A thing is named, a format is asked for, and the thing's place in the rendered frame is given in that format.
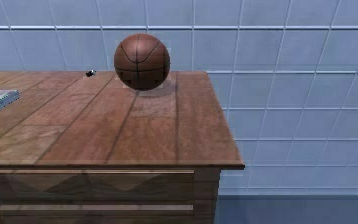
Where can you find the brown wooden table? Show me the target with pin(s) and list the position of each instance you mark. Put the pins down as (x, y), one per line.
(127, 133)

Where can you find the brown basketball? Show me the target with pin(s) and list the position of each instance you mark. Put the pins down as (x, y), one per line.
(142, 61)

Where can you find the small black and white object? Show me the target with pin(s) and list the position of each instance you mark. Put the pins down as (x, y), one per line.
(91, 73)

